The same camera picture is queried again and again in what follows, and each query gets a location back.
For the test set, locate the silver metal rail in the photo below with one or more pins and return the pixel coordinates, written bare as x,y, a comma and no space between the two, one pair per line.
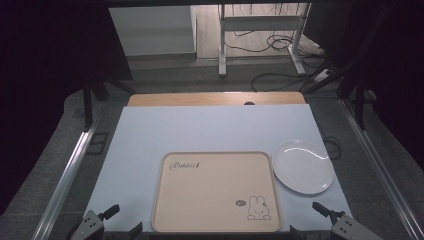
380,166
63,186

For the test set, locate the pale blue table mat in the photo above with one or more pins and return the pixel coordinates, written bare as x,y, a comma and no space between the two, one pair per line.
200,130

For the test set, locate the white power strip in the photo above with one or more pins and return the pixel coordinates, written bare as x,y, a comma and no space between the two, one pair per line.
322,75

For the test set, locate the black floor socket cover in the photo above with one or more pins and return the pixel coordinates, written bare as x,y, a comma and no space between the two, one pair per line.
97,143

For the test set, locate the beige tray with rabbit print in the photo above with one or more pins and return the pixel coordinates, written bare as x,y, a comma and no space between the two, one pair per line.
213,193

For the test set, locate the white metal desk frame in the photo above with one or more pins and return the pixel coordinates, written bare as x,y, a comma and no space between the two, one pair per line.
222,40

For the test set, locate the white cabinet panel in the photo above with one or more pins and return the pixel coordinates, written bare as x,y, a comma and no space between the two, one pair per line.
150,30

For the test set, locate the white round plate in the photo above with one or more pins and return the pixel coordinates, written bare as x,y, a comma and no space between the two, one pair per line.
301,170

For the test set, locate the black metal stand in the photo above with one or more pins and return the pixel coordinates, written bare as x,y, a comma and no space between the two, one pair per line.
359,103
87,106

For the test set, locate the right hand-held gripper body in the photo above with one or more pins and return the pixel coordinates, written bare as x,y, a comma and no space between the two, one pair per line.
350,229

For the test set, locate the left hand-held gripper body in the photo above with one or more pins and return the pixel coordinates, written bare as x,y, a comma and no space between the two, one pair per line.
87,226

